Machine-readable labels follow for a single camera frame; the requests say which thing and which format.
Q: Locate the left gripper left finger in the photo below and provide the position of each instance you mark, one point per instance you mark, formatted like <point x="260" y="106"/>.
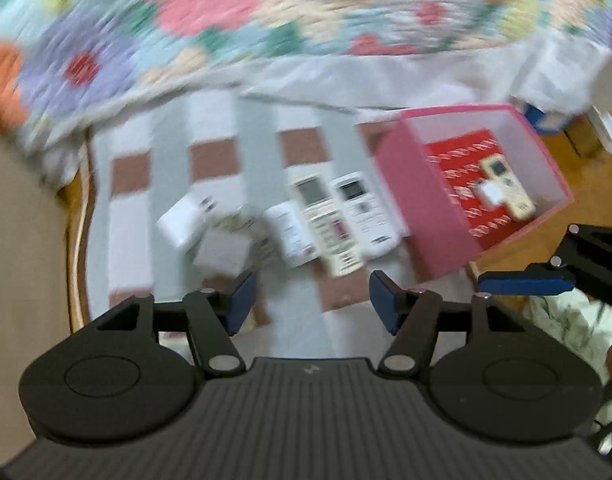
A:
<point x="138" y="367"/>

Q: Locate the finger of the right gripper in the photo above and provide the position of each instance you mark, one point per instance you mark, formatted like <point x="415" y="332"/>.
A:
<point x="537" y="279"/>

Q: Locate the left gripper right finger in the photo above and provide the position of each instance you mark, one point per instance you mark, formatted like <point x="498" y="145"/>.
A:
<point x="483" y="367"/>

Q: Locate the small white adapter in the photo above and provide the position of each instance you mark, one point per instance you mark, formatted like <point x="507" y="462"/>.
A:
<point x="489" y="194"/>

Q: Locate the cream TCL remote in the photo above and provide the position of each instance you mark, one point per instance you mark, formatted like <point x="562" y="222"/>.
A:
<point x="516" y="199"/>

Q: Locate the white charger block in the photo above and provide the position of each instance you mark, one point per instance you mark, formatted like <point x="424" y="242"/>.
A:
<point x="223" y="253"/>

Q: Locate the white charger with prongs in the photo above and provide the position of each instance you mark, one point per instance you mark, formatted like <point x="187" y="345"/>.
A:
<point x="186" y="220"/>

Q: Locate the keys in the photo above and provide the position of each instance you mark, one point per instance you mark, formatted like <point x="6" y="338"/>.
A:
<point x="265" y="249"/>

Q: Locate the small white fan remote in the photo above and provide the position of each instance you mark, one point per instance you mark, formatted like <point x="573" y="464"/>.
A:
<point x="295" y="242"/>

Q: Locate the cream Qunda remote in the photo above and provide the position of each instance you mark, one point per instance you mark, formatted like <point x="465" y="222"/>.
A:
<point x="338" y="249"/>

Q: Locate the green crumpled cloth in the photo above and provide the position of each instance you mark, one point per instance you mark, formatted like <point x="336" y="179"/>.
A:
<point x="584" y="326"/>

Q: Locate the pink cardboard box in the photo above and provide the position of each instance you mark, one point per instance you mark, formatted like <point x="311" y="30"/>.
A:
<point x="442" y="241"/>

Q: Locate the beige wooden cabinet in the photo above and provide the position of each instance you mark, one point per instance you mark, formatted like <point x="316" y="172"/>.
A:
<point x="33" y="295"/>

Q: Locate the white TCL remote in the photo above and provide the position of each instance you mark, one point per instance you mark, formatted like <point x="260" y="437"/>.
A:
<point x="366" y="215"/>

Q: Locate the cardboard boxes under bed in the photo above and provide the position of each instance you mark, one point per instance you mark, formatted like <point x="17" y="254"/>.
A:
<point x="570" y="76"/>

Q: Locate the striped checkered floor mat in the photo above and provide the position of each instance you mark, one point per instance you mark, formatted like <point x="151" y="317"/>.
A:
<point x="210" y="156"/>

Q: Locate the floral quilted bedspread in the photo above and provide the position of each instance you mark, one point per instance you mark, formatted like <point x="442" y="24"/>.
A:
<point x="62" y="57"/>

